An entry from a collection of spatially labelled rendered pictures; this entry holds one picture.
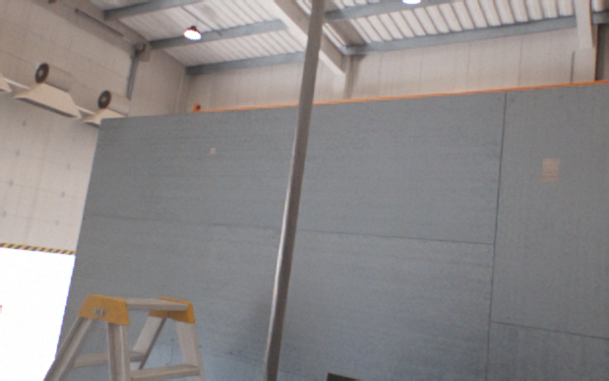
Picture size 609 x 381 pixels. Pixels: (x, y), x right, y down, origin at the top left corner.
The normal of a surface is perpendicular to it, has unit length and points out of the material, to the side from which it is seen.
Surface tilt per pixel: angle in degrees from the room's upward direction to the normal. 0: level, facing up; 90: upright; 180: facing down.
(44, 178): 90
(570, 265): 90
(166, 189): 90
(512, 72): 90
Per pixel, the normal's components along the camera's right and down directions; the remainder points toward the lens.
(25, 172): 0.86, 0.03
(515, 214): -0.50, -0.20
